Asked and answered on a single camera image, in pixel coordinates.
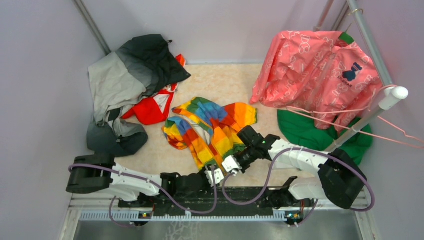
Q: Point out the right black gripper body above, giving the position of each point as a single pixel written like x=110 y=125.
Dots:
x=246 y=157

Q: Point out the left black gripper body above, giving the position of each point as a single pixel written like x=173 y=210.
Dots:
x=206 y=187

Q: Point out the rainbow striped jacket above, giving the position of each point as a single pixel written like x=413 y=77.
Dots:
x=209 y=130

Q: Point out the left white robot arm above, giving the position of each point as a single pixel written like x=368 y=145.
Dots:
x=100 y=173

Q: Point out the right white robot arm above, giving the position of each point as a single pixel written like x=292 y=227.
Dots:
x=336 y=177

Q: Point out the pink patterned jacket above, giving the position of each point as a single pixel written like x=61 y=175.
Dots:
x=284 y=63

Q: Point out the grey black jacket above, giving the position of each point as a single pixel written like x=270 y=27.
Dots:
x=115 y=91

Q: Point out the green garment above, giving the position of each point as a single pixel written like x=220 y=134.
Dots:
x=329 y=100

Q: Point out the red white garment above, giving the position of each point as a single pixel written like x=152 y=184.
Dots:
x=155 y=105

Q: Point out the white clothes rack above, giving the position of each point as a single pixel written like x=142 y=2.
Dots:
x=359 y=138

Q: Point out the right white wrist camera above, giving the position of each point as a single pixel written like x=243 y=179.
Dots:
x=231 y=165

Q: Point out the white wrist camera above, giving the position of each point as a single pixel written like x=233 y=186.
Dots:
x=215 y=176
x=231 y=165

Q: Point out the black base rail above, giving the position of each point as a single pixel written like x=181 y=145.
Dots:
x=218 y=203

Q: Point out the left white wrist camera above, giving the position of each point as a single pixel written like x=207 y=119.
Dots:
x=215 y=176

